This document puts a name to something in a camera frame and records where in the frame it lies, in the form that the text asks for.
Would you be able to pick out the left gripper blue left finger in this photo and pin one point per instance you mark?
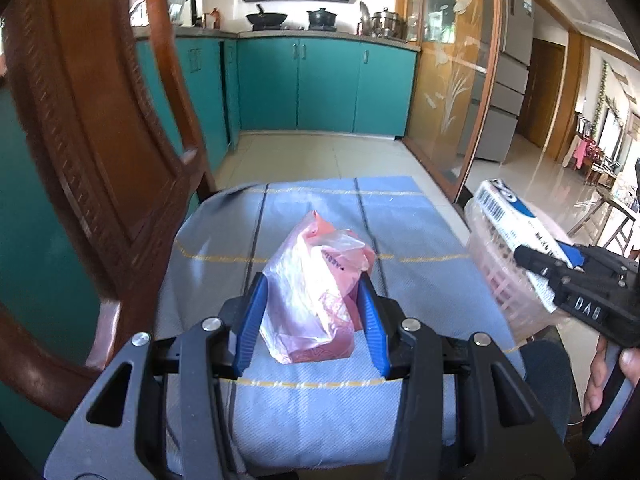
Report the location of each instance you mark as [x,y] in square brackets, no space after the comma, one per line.
[247,322]

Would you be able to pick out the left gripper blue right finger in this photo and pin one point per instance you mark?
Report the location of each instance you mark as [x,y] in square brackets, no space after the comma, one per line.
[374,323]

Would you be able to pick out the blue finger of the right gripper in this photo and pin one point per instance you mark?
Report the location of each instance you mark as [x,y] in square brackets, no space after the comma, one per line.
[573,254]
[541,264]

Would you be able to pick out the white blue medicine box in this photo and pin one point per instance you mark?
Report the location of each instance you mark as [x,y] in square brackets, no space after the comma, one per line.
[519,224]

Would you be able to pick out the pink plastic bag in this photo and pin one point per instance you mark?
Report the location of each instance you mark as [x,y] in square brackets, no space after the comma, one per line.
[311,313]

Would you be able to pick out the teal kitchen cabinets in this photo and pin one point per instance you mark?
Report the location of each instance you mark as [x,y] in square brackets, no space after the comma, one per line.
[272,108]

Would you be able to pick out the white basket with pink liner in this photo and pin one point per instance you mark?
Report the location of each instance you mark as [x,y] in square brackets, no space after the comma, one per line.
[508,283]

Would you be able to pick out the blue grey tablecloth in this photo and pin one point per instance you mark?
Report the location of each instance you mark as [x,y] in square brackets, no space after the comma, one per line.
[311,397]

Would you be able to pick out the grey refrigerator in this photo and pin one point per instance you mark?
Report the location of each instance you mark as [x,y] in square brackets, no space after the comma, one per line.
[507,98]

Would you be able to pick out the steel stock pot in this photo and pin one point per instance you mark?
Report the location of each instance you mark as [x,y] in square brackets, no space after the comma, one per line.
[387,24]

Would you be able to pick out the black cooking pot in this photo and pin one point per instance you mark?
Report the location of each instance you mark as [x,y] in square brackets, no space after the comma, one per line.
[321,19]

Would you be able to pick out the black wok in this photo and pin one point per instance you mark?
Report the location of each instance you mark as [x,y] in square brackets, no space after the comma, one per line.
[262,20]

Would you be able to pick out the brown sauce bottle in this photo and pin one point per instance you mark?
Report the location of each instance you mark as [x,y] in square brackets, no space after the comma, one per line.
[215,19]

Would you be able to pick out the brown wooden chair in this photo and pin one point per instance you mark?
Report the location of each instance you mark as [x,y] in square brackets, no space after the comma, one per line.
[118,186]

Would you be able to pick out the glass sliding door wood frame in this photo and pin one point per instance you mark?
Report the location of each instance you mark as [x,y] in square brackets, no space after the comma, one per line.
[458,43]

